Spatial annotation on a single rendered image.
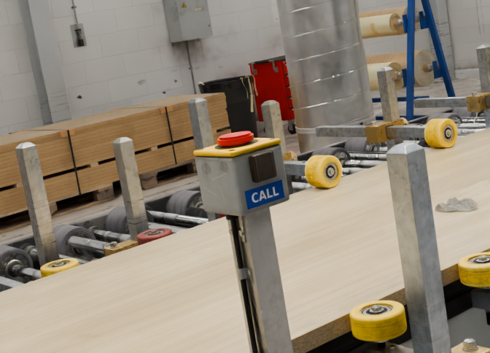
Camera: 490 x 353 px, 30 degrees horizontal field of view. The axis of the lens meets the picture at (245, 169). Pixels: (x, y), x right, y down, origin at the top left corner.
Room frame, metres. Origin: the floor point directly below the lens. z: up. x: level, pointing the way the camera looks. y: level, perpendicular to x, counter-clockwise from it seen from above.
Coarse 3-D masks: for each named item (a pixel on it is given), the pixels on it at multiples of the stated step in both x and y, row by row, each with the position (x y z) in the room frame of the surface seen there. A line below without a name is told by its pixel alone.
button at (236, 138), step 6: (240, 132) 0.99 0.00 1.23; (246, 132) 0.98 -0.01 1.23; (222, 138) 0.97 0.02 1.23; (228, 138) 0.97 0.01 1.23; (234, 138) 0.96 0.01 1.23; (240, 138) 0.96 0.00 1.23; (246, 138) 0.97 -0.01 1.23; (252, 138) 0.97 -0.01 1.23; (222, 144) 0.97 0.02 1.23; (228, 144) 0.96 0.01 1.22; (234, 144) 0.96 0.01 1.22; (240, 144) 0.96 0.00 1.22
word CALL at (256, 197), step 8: (272, 184) 0.96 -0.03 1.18; (280, 184) 0.97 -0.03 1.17; (248, 192) 0.94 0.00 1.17; (256, 192) 0.95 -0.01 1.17; (264, 192) 0.95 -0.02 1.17; (272, 192) 0.96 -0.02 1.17; (280, 192) 0.97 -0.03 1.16; (248, 200) 0.94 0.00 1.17; (256, 200) 0.95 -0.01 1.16; (264, 200) 0.95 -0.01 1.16; (272, 200) 0.96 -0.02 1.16; (248, 208) 0.94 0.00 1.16
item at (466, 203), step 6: (450, 198) 1.81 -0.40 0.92; (456, 198) 1.80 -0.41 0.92; (462, 198) 1.81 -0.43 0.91; (468, 198) 1.81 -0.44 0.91; (438, 204) 1.80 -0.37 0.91; (444, 204) 1.80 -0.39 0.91; (450, 204) 1.80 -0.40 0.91; (456, 204) 1.79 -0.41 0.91; (462, 204) 1.77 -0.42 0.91; (468, 204) 1.77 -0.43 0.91; (474, 204) 1.79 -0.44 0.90; (438, 210) 1.79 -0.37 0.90; (444, 210) 1.78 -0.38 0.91; (450, 210) 1.77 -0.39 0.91; (456, 210) 1.77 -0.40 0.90; (462, 210) 1.76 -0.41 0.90; (468, 210) 1.76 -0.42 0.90
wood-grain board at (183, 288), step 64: (320, 192) 2.17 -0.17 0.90; (384, 192) 2.06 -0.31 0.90; (448, 192) 1.95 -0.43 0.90; (128, 256) 1.86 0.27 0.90; (192, 256) 1.77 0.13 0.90; (320, 256) 1.62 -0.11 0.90; (384, 256) 1.55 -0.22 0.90; (448, 256) 1.49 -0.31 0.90; (0, 320) 1.55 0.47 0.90; (64, 320) 1.49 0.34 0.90; (128, 320) 1.43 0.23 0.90; (192, 320) 1.38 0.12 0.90; (320, 320) 1.28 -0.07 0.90
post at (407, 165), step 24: (408, 144) 1.13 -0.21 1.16; (408, 168) 1.11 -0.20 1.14; (408, 192) 1.12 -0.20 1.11; (408, 216) 1.12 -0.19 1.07; (432, 216) 1.13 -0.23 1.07; (408, 240) 1.13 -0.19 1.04; (432, 240) 1.13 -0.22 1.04; (408, 264) 1.13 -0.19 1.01; (432, 264) 1.13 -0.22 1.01; (408, 288) 1.14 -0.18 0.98; (432, 288) 1.12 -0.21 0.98; (408, 312) 1.14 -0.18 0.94; (432, 312) 1.12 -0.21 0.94; (432, 336) 1.11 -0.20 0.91
